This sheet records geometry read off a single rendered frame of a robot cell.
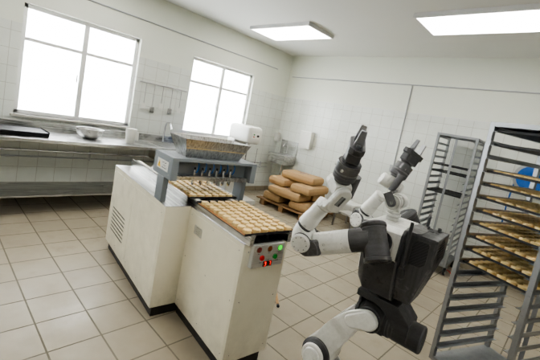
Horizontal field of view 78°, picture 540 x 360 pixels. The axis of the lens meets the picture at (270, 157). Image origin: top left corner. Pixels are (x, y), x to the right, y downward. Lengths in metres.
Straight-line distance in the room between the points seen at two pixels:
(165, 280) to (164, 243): 0.29
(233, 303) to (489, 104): 4.58
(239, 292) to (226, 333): 0.27
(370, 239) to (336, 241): 0.13
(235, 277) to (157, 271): 0.74
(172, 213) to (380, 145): 4.33
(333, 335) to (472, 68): 4.75
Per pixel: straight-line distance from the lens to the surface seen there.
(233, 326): 2.20
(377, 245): 1.29
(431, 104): 5.84
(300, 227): 1.35
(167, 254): 2.57
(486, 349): 3.39
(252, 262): 1.99
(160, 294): 2.71
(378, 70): 6.32
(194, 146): 2.43
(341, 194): 1.24
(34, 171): 5.22
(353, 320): 1.63
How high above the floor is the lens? 1.55
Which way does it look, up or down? 6 degrees down
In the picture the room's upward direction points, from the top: 11 degrees clockwise
